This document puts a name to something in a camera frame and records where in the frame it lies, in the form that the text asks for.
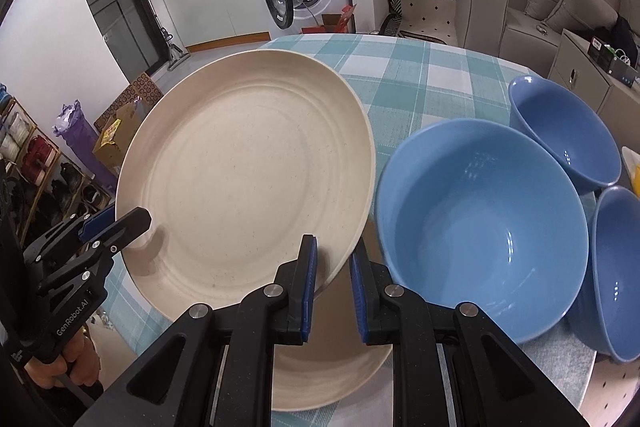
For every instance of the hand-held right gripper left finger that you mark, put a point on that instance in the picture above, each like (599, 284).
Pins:
(309, 297)

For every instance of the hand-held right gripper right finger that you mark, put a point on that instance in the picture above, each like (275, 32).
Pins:
(359, 302)

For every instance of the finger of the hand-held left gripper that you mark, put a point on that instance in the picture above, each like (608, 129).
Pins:
(97, 223)
(127, 227)

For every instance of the beige round plate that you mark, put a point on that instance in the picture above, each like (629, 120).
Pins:
(325, 377)
(240, 177)

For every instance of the blue bowl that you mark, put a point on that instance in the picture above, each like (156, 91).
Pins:
(480, 232)
(617, 277)
(560, 127)

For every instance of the person's left hand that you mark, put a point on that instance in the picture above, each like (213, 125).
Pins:
(82, 362)

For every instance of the purple bag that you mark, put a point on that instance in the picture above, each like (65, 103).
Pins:
(80, 142)

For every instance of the brown cardboard box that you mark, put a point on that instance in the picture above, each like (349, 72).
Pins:
(120, 142)

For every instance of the wooden shoe rack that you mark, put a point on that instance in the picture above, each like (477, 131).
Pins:
(30, 167)

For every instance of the brown patterned box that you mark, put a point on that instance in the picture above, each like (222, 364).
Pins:
(137, 94)

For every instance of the floor mop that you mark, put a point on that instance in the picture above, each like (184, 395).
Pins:
(172, 49)

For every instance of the teal checked tablecloth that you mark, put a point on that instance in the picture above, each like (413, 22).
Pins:
(400, 77)

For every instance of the red open carton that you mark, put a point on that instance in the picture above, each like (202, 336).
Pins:
(335, 22)

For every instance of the black white patterned cushion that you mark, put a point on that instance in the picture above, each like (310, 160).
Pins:
(425, 14)

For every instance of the yellow plastic bag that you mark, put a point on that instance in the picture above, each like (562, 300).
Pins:
(634, 172)

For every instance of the grey side cabinet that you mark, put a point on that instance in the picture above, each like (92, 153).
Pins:
(585, 82)

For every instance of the grey sofa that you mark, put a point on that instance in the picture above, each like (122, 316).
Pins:
(485, 7)

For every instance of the black box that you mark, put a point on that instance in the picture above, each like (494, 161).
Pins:
(610, 59)

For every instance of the black bag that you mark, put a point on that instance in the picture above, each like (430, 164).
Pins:
(627, 39)

